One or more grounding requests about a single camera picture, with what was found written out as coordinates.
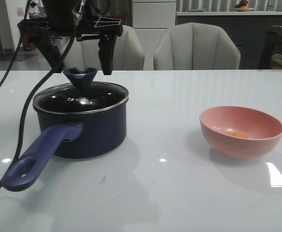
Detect left grey upholstered chair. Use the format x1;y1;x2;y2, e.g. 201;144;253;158
60;24;145;72

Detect grey upholstered chair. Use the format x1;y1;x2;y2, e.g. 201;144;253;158
153;22;241;71
60;24;145;72

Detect pink bowl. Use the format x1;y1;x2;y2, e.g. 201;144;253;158
199;106;282;159

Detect orange ham slices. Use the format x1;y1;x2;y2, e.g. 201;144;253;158
225;131;249;139

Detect white cabinet behind chairs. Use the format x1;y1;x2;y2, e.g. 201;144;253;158
132;0;177;70

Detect fruit plate on counter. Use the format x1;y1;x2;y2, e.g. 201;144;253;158
234;0;254;12

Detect glass lid with blue knob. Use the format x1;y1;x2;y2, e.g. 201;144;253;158
33;67;129;115

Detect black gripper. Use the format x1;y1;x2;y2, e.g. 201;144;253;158
17;0;123;75

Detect red trash bin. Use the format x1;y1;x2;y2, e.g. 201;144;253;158
22;34;36;51

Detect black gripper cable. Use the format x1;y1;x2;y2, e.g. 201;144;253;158
0;0;81;206

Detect grey counter cabinet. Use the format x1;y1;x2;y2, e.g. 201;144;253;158
175;11;282;69

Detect right grey upholstered chair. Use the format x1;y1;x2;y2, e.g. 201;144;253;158
153;22;241;71

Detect dark blue saucepan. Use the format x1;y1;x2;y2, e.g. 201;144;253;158
0;100;128;191

